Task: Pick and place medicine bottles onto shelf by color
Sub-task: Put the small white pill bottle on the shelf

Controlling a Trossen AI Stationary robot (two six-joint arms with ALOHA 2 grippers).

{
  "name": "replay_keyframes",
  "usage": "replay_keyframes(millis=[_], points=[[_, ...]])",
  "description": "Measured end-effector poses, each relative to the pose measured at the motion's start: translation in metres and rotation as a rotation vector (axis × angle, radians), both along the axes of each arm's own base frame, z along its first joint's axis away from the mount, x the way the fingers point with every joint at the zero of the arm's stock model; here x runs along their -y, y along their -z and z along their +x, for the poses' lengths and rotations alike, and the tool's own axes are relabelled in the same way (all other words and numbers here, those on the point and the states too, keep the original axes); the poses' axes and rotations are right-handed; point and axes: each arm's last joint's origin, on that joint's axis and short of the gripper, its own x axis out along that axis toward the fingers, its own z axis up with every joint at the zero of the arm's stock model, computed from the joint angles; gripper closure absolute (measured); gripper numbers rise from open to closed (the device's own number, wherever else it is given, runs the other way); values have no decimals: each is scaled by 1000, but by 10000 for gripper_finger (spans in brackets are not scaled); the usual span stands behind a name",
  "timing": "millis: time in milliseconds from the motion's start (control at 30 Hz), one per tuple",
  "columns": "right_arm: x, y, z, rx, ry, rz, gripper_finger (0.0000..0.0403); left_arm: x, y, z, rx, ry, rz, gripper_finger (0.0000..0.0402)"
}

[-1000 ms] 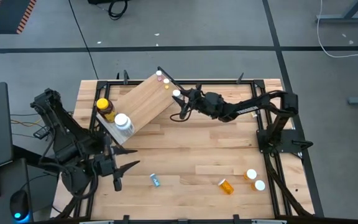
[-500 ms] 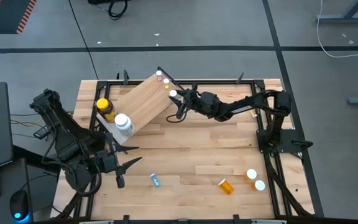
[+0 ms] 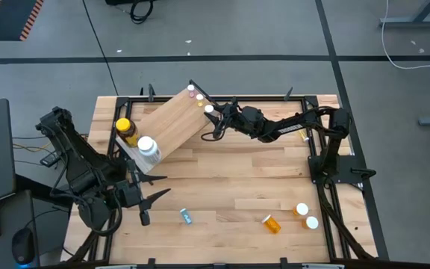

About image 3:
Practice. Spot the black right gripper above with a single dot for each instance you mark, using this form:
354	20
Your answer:
246	119

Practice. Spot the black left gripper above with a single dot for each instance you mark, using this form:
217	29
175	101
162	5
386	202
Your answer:
129	194

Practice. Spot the small white labelled medicine bottle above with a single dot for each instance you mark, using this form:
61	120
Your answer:
209	108

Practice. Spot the small yellow vial white cap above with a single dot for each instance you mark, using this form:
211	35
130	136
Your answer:
199	97

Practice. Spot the small pink vial white cap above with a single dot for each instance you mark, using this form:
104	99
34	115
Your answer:
190	89

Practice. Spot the large white ribbed bottle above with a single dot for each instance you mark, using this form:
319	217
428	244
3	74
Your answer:
147	145

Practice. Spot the small teal vial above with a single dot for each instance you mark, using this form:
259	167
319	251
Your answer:
186	216

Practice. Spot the brown bottle yellow lid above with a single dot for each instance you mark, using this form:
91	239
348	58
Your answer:
124	126

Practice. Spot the orange pill bottle white cap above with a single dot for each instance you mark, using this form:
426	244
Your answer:
271	225
312	222
301	209

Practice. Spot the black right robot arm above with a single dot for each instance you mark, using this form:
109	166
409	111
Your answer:
293	127

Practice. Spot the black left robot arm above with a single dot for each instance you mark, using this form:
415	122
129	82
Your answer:
77	164

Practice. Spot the slim yellowish vial white cap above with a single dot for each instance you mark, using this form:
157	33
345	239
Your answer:
304	135

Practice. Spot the black remote control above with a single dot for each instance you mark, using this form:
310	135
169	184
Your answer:
50	159

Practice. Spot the black computer mouse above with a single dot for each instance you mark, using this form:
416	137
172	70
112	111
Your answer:
22	246

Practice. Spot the grey metal table base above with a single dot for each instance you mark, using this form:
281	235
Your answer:
416	23

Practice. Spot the black mat orange striped edge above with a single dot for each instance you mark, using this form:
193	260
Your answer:
9	18

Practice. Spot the wooden shelf black metal frame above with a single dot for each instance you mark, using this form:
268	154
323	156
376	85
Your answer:
174	127

